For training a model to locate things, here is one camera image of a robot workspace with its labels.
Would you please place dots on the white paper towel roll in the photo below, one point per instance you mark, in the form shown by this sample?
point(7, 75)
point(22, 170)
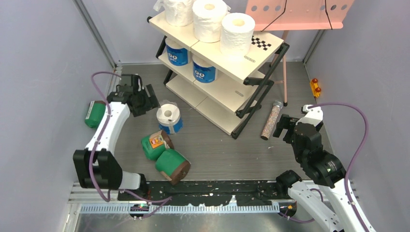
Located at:
point(236, 34)
point(207, 18)
point(178, 13)

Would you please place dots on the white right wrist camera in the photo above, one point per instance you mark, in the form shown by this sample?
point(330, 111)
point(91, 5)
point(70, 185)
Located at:
point(313, 115)

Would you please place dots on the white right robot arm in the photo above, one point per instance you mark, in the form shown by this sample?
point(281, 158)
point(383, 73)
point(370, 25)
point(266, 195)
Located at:
point(326, 171)

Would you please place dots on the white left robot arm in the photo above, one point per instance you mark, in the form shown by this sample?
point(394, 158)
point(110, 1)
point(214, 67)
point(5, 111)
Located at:
point(95, 165)

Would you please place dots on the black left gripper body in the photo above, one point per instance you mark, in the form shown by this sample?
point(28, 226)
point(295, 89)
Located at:
point(142, 102)

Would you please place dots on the cream three-tier shelf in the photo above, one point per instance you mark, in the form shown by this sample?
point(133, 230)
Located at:
point(231, 100)

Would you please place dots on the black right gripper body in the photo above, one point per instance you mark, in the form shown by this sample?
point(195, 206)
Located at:
point(288, 137)

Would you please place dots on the pink music stand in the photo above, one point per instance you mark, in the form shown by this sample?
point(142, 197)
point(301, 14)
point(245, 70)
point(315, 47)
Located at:
point(291, 15)

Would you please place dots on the green package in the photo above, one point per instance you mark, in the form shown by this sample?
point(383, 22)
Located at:
point(173, 166)
point(95, 114)
point(155, 144)

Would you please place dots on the yellow toy with orange balls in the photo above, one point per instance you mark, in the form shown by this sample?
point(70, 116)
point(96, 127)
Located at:
point(316, 90)

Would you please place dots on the glitter microphone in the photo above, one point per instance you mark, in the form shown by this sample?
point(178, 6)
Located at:
point(271, 121)

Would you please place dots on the blue paper towel roll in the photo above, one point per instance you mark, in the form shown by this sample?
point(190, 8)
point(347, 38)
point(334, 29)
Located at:
point(177, 55)
point(169, 117)
point(203, 71)

